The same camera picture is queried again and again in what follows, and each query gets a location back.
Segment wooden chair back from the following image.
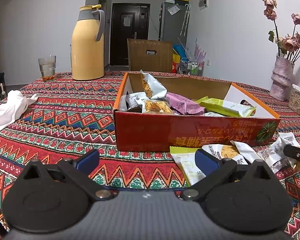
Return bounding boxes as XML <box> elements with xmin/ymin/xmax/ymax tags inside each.
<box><xmin>127</xmin><ymin>39</ymin><xmax>173</xmax><ymax>73</ymax></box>

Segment red cardboard box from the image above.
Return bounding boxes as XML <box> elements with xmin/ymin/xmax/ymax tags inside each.
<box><xmin>112</xmin><ymin>71</ymin><xmax>281</xmax><ymax>153</ymax></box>

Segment white cloth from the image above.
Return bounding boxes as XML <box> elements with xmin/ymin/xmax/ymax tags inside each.
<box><xmin>0</xmin><ymin>90</ymin><xmax>38</xmax><ymax>133</ymax></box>

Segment dark entrance door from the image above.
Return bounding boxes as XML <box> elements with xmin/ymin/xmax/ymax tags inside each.
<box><xmin>111</xmin><ymin>3</ymin><xmax>150</xmax><ymax>67</ymax></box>

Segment cracker snack packet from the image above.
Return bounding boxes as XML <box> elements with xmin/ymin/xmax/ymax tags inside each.
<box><xmin>202</xmin><ymin>144</ymin><xmax>241</xmax><ymax>167</ymax></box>
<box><xmin>139</xmin><ymin>70</ymin><xmax>167</xmax><ymax>99</ymax></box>
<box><xmin>142</xmin><ymin>99</ymin><xmax>175</xmax><ymax>115</ymax></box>

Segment dried pink roses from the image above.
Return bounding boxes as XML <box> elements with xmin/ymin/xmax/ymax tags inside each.
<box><xmin>262</xmin><ymin>0</ymin><xmax>300</xmax><ymax>64</ymax></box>

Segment grey refrigerator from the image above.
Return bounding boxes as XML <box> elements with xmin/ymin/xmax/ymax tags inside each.
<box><xmin>159</xmin><ymin>1</ymin><xmax>189</xmax><ymax>42</ymax></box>

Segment clear drinking glass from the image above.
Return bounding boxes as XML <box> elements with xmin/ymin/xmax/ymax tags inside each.
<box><xmin>38</xmin><ymin>55</ymin><xmax>57</xmax><ymax>82</ymax></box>

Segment pink snack packet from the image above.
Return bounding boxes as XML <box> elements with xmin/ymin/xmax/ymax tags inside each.
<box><xmin>166</xmin><ymin>92</ymin><xmax>206</xmax><ymax>116</ymax></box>

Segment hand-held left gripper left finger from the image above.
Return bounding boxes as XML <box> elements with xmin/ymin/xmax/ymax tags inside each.
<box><xmin>21</xmin><ymin>149</ymin><xmax>115</xmax><ymax>201</ymax></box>

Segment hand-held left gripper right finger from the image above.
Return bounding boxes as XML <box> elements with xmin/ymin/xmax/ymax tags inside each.
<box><xmin>179</xmin><ymin>149</ymin><xmax>273</xmax><ymax>202</ymax></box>

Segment pale green snack packet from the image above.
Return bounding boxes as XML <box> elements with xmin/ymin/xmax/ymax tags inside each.
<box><xmin>170</xmin><ymin>146</ymin><xmax>210</xmax><ymax>187</ymax></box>

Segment rolling utility cart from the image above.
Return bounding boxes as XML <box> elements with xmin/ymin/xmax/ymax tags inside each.
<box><xmin>179</xmin><ymin>59</ymin><xmax>205</xmax><ymax>77</ymax></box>

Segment pink textured vase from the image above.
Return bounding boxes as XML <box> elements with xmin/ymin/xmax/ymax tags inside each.
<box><xmin>269</xmin><ymin>56</ymin><xmax>295</xmax><ymax>102</ymax></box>

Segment pink wall decal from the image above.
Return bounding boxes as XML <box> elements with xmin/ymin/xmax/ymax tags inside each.
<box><xmin>193</xmin><ymin>38</ymin><xmax>207</xmax><ymax>63</ymax></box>

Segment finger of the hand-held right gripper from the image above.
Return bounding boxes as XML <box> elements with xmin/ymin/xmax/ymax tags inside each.
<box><xmin>283</xmin><ymin>144</ymin><xmax>300</xmax><ymax>171</ymax></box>

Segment white folded umbrella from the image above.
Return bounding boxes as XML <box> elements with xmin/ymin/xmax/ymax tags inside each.
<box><xmin>180</xmin><ymin>4</ymin><xmax>190</xmax><ymax>37</ymax></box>

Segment yellow thermos jug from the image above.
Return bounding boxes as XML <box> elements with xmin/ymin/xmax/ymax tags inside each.
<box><xmin>71</xmin><ymin>4</ymin><xmax>105</xmax><ymax>81</ymax></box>

